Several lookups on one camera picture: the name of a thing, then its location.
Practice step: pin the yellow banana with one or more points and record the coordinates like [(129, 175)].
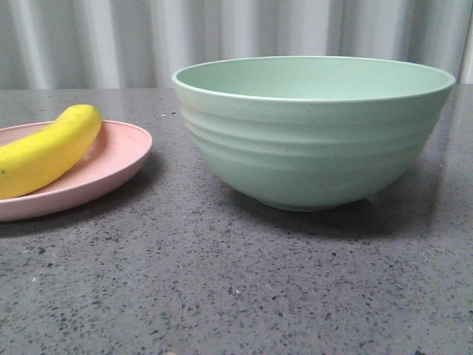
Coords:
[(32, 162)]

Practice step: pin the green ribbed bowl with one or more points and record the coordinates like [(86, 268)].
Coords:
[(304, 133)]

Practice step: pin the pink plate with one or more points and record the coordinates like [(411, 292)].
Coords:
[(119, 152)]

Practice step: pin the white corrugated curtain backdrop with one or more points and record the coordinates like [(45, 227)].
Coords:
[(139, 44)]

